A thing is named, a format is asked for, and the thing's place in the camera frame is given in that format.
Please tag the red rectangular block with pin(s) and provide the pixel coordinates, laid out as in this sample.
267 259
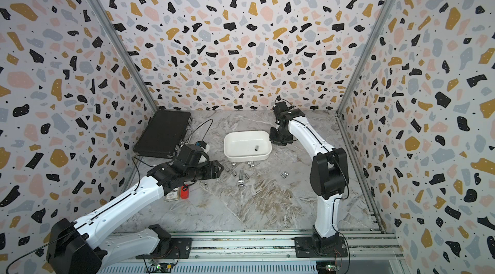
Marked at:
184 193

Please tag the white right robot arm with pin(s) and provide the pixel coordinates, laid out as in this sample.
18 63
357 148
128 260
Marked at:
329 175

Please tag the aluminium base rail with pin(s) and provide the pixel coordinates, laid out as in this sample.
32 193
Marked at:
272 251

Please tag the black tool case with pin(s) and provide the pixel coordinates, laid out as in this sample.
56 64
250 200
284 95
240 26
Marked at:
164 134

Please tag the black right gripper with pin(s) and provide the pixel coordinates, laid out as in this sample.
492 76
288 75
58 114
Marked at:
287 142

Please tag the white plastic storage box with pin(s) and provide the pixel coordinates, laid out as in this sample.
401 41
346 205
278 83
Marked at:
239 147

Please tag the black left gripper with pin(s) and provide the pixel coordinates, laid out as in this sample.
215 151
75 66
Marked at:
213 169

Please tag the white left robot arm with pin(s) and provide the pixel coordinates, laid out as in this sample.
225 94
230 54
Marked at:
84 245

